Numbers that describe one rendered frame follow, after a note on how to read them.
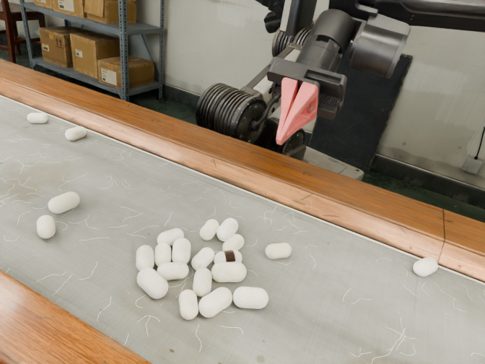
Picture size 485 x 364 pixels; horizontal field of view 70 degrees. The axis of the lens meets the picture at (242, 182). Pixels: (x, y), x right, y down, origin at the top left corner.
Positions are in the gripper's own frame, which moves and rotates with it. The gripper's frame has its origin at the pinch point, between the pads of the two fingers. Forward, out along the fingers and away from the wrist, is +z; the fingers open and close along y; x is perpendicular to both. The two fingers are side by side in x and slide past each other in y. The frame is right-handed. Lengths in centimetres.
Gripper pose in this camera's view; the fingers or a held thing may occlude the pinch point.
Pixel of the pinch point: (281, 136)
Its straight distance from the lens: 45.4
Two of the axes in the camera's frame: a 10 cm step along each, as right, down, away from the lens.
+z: -4.4, 8.6, -2.7
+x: 1.7, 3.8, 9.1
